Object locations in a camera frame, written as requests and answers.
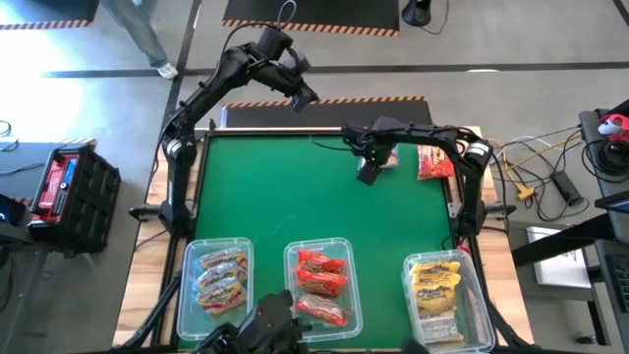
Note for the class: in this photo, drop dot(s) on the yellow Maruchan ramen packet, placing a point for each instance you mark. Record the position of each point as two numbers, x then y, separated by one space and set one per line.
435 297
440 329

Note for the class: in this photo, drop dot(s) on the red Maruchan ramen packet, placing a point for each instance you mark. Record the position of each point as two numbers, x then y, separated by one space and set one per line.
435 162

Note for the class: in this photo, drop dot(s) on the person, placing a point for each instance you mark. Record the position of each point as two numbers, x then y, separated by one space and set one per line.
142 34

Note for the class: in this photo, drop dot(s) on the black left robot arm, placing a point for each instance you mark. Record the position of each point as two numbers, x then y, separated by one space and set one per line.
206 93

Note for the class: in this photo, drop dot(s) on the black table clamp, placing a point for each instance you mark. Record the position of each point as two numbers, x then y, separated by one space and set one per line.
212 124

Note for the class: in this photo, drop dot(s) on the black side desk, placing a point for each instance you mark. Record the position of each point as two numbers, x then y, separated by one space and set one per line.
589 123

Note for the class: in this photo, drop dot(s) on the yellow Saucy Noods packet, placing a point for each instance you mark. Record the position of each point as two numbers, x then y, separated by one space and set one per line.
435 268
437 280

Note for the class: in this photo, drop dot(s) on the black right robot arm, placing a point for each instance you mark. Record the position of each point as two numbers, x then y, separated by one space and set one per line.
427 133

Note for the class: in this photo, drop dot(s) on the black metal bar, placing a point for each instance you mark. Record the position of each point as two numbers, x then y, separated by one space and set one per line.
555 243

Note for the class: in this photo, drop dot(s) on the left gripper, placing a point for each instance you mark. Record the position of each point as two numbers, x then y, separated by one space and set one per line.
287 64

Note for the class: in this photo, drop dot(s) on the grey metal bracket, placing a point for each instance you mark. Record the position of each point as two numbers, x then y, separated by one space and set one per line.
142 212
502 210
451 209

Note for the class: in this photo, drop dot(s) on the red toolbox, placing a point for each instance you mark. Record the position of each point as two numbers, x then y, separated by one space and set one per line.
56 184

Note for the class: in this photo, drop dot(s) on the black lamp base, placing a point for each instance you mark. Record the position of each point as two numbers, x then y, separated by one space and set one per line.
417 12

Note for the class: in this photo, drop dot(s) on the red Saucy Noods packet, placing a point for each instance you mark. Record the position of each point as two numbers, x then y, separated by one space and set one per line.
319 263
322 282
322 310

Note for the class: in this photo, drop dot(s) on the blue-edged Maruchan ramen packet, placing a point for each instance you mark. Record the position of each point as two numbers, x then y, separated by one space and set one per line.
221 299
221 276
223 258

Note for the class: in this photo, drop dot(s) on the black aluminium table frame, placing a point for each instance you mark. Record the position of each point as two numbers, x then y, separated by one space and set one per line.
159 307

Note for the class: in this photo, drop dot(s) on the clear plastic bin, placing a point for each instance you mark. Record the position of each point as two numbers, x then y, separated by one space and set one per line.
354 324
479 314
189 324

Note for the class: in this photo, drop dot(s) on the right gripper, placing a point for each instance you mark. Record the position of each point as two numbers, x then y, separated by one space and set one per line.
368 142

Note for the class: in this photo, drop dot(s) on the black device blue light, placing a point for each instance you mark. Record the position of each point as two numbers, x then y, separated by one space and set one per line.
10 209

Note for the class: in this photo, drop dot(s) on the black plastic crate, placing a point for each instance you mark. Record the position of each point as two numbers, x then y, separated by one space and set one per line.
96 196

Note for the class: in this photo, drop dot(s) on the white paper sheet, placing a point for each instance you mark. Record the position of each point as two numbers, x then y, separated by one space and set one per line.
560 265

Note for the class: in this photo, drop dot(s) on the red and white device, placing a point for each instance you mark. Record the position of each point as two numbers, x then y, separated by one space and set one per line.
616 129

